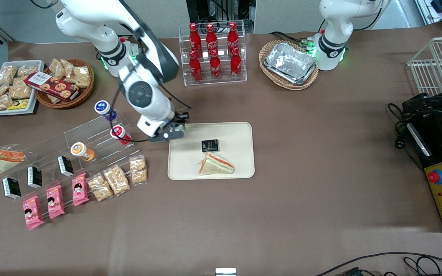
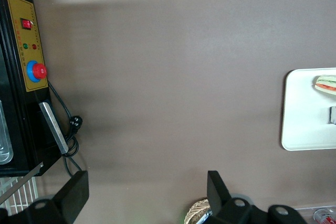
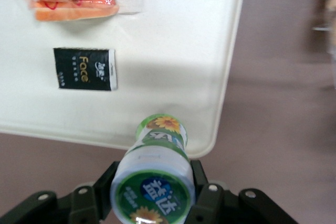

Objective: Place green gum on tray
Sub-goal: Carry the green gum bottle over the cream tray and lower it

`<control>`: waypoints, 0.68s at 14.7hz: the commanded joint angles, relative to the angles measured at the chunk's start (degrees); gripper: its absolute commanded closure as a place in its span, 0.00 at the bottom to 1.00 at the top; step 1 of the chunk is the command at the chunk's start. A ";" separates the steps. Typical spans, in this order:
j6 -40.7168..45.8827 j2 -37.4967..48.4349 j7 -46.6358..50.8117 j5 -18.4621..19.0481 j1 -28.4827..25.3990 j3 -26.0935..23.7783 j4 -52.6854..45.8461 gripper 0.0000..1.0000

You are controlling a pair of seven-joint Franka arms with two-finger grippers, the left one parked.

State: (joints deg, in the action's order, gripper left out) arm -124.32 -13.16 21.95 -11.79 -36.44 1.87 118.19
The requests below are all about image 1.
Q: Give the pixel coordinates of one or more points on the stacked foil trays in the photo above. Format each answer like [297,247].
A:
[290,63]

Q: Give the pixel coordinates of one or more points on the red gum bottle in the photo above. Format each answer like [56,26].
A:
[117,132]

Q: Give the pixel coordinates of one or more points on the white rectangular snack tray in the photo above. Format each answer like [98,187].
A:
[38,71]

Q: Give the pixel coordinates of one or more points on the purple gum bottle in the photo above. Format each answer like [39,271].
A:
[102,106]

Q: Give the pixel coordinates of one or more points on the clear acrylic bottle rack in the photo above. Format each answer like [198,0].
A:
[223,78]

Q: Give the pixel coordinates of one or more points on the orange gum bottle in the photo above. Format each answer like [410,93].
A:
[78,148]

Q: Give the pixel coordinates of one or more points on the red cola bottle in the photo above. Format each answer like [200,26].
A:
[195,69]
[215,68]
[232,36]
[195,38]
[235,65]
[211,38]

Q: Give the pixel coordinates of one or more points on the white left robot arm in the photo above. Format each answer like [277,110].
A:
[332,42]

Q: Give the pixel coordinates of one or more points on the black machine with yellow panel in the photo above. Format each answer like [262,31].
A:
[432,153]

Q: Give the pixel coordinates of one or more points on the black equipment rack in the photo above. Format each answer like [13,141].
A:
[217,9]

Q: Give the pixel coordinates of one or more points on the tan wicker basket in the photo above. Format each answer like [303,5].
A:
[269,78]

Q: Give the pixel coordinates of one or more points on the black snack packet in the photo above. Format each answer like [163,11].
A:
[210,145]
[35,177]
[11,188]
[66,166]

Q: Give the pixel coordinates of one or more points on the brown wicker basket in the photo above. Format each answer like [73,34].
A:
[84,96]

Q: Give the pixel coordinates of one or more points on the clear acrylic stepped stand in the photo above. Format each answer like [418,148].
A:
[52,142]

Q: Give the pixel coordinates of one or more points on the yellow snack packet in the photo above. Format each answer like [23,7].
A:
[17,104]

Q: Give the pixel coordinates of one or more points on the cream plastic tray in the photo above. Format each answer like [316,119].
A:
[240,153]

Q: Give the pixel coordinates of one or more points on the red cookie box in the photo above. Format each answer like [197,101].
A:
[52,86]

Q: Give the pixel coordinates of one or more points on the pink cartoon snack packet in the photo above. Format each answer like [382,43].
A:
[55,202]
[80,189]
[33,212]

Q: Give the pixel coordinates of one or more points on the small white metal bracket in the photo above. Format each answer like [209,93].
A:
[225,271]

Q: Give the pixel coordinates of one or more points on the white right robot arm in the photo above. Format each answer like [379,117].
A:
[90,23]

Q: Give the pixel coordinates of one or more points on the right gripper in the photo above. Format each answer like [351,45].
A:
[179,119]

